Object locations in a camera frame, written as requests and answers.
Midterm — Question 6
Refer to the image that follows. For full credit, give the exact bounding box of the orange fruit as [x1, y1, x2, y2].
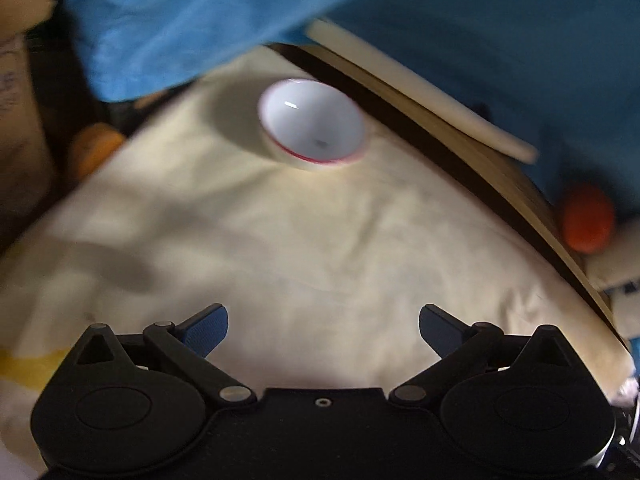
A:
[558, 183, 616, 255]

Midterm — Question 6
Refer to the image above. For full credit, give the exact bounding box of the small orange object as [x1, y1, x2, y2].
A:
[67, 122, 127, 184]

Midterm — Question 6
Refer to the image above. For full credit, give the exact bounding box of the blue cloth backdrop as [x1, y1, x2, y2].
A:
[62, 0, 639, 219]

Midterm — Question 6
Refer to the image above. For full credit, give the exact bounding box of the cream paper table cover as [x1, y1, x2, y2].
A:
[1, 48, 634, 479]

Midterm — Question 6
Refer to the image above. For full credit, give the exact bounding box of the white steel thermos cup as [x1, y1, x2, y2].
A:
[585, 235, 640, 290]

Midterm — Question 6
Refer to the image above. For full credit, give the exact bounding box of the white blue-lidded water jug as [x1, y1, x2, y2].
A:
[610, 280, 640, 339]

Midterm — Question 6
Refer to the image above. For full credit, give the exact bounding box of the wooden board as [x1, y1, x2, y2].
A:
[270, 44, 618, 334]

